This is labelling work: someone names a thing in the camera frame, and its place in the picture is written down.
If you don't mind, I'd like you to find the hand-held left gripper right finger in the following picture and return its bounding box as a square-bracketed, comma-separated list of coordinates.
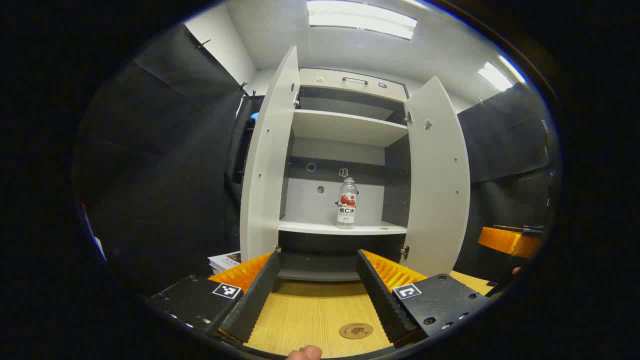
[356, 249, 493, 349]

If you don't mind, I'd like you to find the clear bottle red label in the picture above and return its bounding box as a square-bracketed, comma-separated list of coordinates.
[336, 177, 359, 230]

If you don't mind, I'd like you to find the round brown coaster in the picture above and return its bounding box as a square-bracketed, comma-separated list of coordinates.
[339, 322, 375, 340]

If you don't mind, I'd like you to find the grey cabinet door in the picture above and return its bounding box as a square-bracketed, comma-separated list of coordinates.
[400, 76, 471, 278]
[239, 46, 301, 263]

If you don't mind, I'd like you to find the large ceiling light panel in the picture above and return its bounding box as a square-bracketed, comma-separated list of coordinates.
[306, 0, 418, 41]

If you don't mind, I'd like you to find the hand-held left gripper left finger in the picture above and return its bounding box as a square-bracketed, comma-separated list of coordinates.
[147, 250, 281, 346]

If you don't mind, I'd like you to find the black backdrop cloth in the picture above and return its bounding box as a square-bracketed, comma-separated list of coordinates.
[75, 22, 558, 296]

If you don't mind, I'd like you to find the white cover book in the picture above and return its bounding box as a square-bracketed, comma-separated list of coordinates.
[207, 251, 242, 275]

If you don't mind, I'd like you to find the grey cabinet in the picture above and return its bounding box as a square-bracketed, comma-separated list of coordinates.
[277, 67, 413, 282]

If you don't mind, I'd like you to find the small ceiling light panel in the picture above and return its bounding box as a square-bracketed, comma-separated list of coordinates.
[477, 54, 527, 92]

